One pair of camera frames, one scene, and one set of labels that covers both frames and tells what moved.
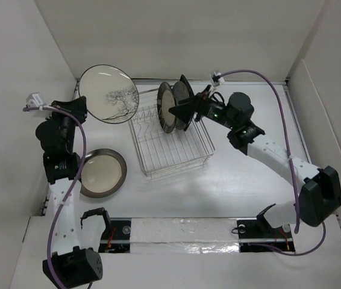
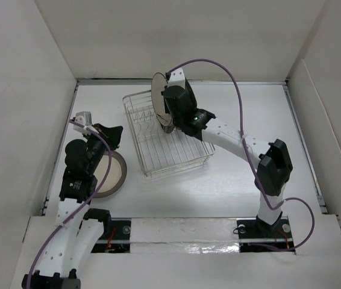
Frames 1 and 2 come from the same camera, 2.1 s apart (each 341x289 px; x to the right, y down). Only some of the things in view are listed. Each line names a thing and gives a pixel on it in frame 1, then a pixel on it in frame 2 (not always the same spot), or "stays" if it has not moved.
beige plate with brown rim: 103,174 stays
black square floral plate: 191,94 stays
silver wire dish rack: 161,152 stays
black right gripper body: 208,108 → 177,118
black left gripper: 76,107 → 111,135
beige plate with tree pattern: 111,94 → 159,82
